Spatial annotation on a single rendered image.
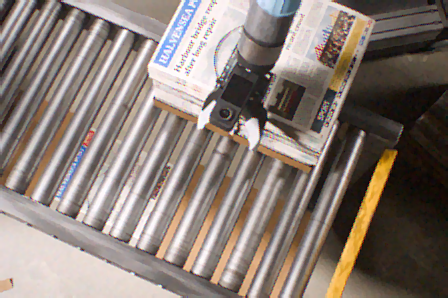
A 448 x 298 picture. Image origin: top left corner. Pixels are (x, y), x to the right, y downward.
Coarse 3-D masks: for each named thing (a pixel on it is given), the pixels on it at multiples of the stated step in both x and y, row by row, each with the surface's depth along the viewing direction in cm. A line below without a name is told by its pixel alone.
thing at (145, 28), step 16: (64, 0) 156; (80, 0) 156; (96, 0) 156; (64, 16) 164; (96, 16) 156; (112, 16) 155; (128, 16) 156; (144, 16) 156; (112, 32) 161; (144, 32) 155; (160, 32) 155; (352, 112) 151; (368, 112) 151; (368, 128) 150; (384, 128) 150; (400, 128) 150; (368, 144) 157; (384, 144) 153
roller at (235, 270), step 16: (272, 160) 149; (272, 176) 147; (288, 176) 149; (272, 192) 146; (256, 208) 145; (272, 208) 146; (256, 224) 144; (240, 240) 143; (256, 240) 143; (240, 256) 142; (224, 272) 142; (240, 272) 141; (240, 288) 142
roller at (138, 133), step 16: (144, 112) 149; (160, 112) 152; (128, 128) 150; (144, 128) 149; (128, 144) 147; (144, 144) 150; (112, 160) 148; (128, 160) 147; (112, 176) 145; (128, 176) 148; (96, 192) 146; (112, 192) 145; (96, 208) 143; (112, 208) 145; (96, 224) 143
